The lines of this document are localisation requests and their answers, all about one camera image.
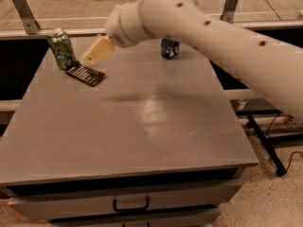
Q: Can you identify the lower grey drawer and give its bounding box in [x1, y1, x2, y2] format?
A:
[51, 208, 221, 227]

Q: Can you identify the right metal glass bracket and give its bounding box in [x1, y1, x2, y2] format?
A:
[221, 0, 239, 24]

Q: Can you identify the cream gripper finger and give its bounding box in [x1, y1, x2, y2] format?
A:
[80, 36, 115, 65]

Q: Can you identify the green soda can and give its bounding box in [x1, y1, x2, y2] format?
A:
[46, 28, 76, 71]

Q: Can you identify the blue soda can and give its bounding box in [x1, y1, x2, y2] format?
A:
[161, 39, 180, 60]

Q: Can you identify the black lower drawer handle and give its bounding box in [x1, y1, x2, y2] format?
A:
[121, 221, 151, 227]

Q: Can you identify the black floor cable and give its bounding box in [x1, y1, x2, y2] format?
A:
[264, 112, 303, 172]

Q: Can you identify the grey drawer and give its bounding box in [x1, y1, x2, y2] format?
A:
[9, 179, 241, 220]
[51, 208, 221, 227]

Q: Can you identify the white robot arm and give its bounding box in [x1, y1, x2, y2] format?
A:
[81, 0, 303, 122]

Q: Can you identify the grey metal rail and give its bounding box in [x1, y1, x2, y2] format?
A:
[0, 20, 303, 42]

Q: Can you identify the black upper drawer handle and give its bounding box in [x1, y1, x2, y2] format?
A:
[113, 197, 150, 213]

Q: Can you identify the black metal floor stand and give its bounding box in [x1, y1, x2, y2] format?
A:
[246, 115, 303, 177]

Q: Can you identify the metal glass bracket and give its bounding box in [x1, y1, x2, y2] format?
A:
[12, 0, 40, 35]
[221, 0, 239, 24]

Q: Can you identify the left metal glass bracket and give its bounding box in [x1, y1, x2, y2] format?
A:
[12, 0, 40, 35]

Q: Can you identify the upper grey drawer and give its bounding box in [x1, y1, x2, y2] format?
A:
[9, 179, 241, 220]

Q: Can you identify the black rxbar chocolate wrapper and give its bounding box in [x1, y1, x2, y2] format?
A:
[66, 61, 105, 87]

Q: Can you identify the black drawer handle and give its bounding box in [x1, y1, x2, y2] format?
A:
[113, 197, 150, 213]
[121, 221, 151, 227]

